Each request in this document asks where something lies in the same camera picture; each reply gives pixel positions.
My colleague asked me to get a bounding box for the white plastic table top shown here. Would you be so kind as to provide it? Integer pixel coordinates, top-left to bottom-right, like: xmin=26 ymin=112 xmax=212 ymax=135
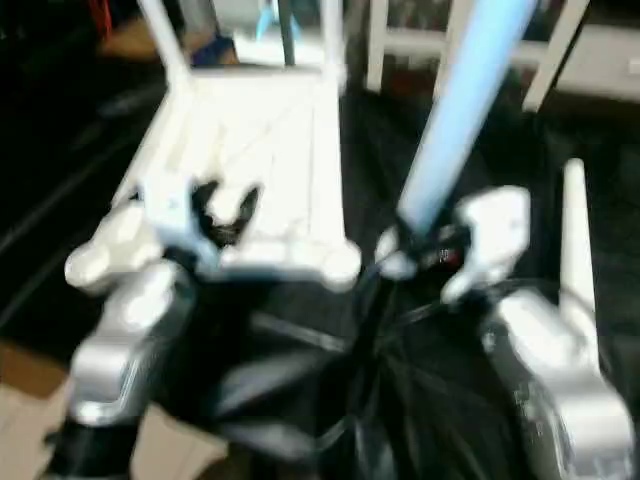
xmin=65 ymin=65 xmax=363 ymax=293

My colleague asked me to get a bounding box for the white plastic table leg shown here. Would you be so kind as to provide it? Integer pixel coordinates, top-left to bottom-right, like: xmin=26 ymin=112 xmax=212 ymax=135
xmin=558 ymin=158 xmax=603 ymax=333
xmin=138 ymin=0 xmax=196 ymax=93
xmin=320 ymin=0 xmax=347 ymax=89
xmin=375 ymin=0 xmax=537 ymax=281

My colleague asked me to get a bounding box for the black work mat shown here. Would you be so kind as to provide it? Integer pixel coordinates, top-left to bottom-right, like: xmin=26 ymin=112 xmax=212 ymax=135
xmin=0 ymin=40 xmax=640 ymax=480

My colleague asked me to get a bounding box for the grey metal pole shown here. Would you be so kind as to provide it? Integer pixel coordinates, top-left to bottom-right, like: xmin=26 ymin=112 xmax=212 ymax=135
xmin=278 ymin=0 xmax=299 ymax=66

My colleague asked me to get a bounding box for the turquoise plastic stool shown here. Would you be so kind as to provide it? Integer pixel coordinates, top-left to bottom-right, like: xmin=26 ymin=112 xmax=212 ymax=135
xmin=255 ymin=0 xmax=283 ymax=43

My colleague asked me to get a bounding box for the white glass door cabinet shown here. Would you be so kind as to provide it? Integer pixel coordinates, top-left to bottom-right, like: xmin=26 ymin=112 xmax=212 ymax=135
xmin=345 ymin=0 xmax=591 ymax=111

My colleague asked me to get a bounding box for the white drawer unit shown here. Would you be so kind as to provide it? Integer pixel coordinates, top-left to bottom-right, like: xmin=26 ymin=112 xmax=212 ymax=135
xmin=560 ymin=25 xmax=640 ymax=101

